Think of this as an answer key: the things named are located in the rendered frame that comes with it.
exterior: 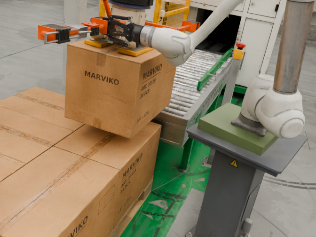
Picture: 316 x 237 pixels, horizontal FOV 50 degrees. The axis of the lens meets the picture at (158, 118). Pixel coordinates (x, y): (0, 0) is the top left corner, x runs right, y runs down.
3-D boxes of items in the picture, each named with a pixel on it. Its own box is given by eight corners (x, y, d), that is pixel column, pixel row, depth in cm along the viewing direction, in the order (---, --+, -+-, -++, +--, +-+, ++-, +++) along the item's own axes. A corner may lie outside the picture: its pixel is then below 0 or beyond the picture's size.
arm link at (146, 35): (149, 50, 144) (137, 46, 146) (157, 46, 152) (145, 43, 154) (152, 28, 140) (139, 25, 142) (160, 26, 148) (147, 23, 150)
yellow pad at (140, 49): (145, 43, 195) (146, 34, 193) (161, 47, 192) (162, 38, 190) (117, 52, 165) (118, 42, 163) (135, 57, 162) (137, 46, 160)
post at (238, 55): (208, 160, 293) (235, 47, 251) (215, 162, 291) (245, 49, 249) (206, 164, 287) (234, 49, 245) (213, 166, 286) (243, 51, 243)
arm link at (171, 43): (148, 45, 141) (155, 55, 153) (183, 53, 136) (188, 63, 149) (156, 21, 141) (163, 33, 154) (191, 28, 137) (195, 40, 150)
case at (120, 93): (116, 88, 234) (122, 30, 218) (169, 103, 223) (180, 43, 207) (64, 117, 182) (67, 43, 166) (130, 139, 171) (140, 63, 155)
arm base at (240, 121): (275, 123, 183) (278, 114, 181) (263, 138, 166) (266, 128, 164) (244, 111, 191) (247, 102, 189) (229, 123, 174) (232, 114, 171)
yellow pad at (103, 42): (115, 35, 200) (116, 27, 198) (130, 39, 197) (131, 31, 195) (83, 43, 170) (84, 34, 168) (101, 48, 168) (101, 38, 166)
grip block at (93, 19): (98, 28, 160) (99, 15, 158) (116, 32, 158) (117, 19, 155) (88, 30, 153) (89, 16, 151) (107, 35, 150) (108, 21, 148)
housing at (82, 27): (73, 34, 141) (74, 23, 139) (87, 37, 139) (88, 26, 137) (63, 35, 134) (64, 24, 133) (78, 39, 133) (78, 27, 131)
